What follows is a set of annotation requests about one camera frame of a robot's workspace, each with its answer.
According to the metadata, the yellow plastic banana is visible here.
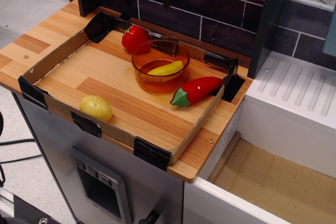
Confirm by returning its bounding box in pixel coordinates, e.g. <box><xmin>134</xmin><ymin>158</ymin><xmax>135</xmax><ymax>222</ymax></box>
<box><xmin>148</xmin><ymin>61</ymin><xmax>184</xmax><ymax>76</ymax></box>

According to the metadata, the cardboard fence with black tape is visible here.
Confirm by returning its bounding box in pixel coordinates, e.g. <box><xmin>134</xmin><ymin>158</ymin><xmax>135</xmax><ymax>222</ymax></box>
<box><xmin>18</xmin><ymin>12</ymin><xmax>250</xmax><ymax>170</ymax></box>

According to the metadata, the transparent orange plastic pot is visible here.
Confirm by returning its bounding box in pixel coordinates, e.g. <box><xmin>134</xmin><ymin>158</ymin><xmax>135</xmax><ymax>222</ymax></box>
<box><xmin>131</xmin><ymin>36</ymin><xmax>191</xmax><ymax>93</ymax></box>

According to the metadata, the red toy chili pepper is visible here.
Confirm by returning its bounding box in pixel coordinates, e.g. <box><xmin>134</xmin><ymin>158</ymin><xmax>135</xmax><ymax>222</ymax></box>
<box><xmin>170</xmin><ymin>77</ymin><xmax>224</xmax><ymax>107</ymax></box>

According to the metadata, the yellow toy potato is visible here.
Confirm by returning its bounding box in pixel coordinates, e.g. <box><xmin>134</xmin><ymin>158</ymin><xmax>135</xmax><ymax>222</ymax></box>
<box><xmin>79</xmin><ymin>95</ymin><xmax>112</xmax><ymax>122</ymax></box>

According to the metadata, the grey toy dishwasher panel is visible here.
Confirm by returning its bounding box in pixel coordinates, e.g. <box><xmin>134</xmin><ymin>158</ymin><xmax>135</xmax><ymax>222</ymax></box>
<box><xmin>69</xmin><ymin>147</ymin><xmax>133</xmax><ymax>223</ymax></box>

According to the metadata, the white toy sink unit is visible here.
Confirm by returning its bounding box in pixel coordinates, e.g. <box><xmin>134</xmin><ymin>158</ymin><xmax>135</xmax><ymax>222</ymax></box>
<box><xmin>183</xmin><ymin>52</ymin><xmax>335</xmax><ymax>223</ymax></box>

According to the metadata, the dark grey vertical post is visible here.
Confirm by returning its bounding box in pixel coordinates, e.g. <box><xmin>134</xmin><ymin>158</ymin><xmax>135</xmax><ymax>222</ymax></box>
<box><xmin>248</xmin><ymin>0</ymin><xmax>285</xmax><ymax>79</ymax></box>

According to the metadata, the black floor cable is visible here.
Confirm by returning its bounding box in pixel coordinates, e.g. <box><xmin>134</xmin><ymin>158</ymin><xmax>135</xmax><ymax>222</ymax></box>
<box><xmin>0</xmin><ymin>140</ymin><xmax>43</xmax><ymax>188</ymax></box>

